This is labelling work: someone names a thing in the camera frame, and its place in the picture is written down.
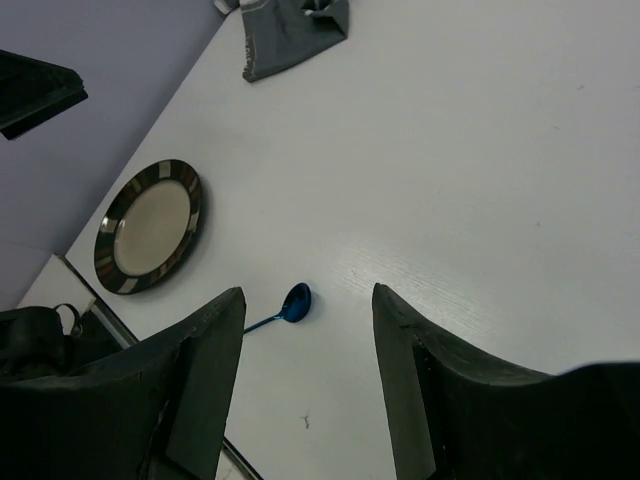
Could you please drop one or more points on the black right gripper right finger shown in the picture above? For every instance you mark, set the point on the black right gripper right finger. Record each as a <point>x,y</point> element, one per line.
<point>455,411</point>

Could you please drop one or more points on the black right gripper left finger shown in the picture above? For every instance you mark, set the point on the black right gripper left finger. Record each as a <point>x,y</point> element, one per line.
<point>155,410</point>

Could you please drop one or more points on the blue metal spoon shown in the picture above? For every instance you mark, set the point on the blue metal spoon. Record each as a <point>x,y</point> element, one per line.
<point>295,307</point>

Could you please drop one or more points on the striped rim dinner plate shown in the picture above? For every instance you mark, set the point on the striped rim dinner plate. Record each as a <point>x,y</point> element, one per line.
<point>150,228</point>

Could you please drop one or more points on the grey cloth placemat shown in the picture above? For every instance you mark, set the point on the grey cloth placemat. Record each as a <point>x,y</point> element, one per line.
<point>280,34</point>

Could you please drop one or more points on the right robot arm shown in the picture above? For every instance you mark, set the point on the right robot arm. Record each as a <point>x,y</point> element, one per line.
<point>76,409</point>

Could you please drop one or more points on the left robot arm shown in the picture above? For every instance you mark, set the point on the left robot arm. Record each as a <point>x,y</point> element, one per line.
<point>34,91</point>

